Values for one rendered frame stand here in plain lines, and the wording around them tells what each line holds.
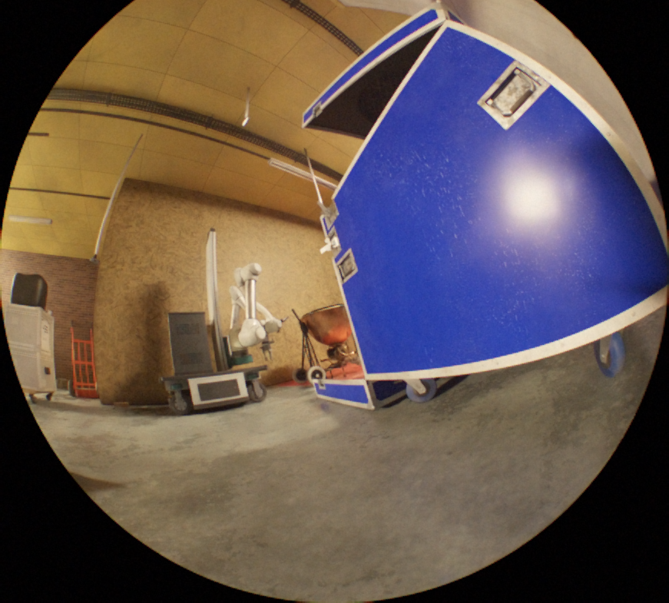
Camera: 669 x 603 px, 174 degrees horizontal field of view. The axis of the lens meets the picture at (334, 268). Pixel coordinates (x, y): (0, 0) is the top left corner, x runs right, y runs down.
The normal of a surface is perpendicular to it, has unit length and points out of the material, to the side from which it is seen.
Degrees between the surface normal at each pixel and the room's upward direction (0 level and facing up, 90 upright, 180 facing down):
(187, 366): 90
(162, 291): 90
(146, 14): 180
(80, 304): 90
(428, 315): 90
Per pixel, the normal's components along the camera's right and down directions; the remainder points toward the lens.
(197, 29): 0.25, 0.90
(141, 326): 0.68, -0.42
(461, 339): -0.89, 0.08
